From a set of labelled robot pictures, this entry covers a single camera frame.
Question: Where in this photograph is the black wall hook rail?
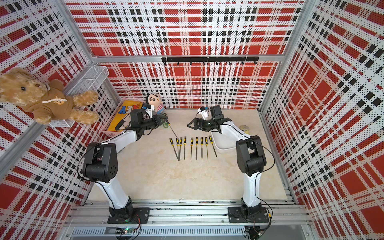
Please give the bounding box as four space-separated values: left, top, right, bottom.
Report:
161 56 260 64

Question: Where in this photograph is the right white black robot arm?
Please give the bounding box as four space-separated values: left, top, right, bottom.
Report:
187 106 268 221

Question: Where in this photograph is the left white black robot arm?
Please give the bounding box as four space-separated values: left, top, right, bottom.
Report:
80 109 169 221

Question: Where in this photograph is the pink perforated plastic basket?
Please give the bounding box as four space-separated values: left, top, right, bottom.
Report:
100 99 145 139

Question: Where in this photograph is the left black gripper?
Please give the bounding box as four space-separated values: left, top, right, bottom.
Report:
140 114 169 131

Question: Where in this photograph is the cartoon boy plush doll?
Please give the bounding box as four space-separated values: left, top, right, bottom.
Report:
146 93 165 115

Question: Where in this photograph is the grey yellow plush keychain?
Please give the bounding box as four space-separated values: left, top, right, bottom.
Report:
239 125 250 135

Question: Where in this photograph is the clear wire wall basket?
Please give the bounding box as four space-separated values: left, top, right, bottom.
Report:
49 66 108 128

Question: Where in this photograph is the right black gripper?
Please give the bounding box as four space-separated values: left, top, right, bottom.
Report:
187 117 216 132

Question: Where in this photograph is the white plastic storage box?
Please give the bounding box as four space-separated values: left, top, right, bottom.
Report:
211 131 239 153

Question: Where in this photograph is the brown teddy bear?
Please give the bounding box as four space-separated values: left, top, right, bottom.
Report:
1 68 99 125

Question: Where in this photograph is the green circuit board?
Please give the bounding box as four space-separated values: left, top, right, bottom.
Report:
116 228 136 235

